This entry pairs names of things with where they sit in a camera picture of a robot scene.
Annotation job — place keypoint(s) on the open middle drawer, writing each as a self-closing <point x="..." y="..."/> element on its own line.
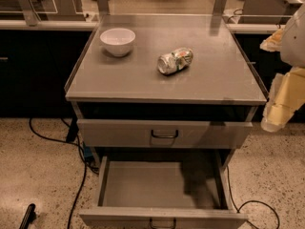
<point x="152" y="194"/>

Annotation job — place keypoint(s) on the white ceramic bowl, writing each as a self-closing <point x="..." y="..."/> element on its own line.
<point x="118" y="41"/>

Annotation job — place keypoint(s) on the closed top drawer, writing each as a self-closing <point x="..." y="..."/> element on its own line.
<point x="163" y="133"/>

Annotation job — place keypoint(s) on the grey metal drawer cabinet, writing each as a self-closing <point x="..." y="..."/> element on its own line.
<point x="163" y="101"/>

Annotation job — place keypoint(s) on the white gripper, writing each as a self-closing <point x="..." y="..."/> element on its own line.
<point x="294" y="41"/>

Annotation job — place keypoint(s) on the crushed 7up can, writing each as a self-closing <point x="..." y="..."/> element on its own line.
<point x="175" y="61"/>

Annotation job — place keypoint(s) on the black object on floor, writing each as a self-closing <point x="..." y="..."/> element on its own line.
<point x="29" y="217"/>

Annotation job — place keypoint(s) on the dark counter cabinet behind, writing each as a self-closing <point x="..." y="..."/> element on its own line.
<point x="46" y="73"/>

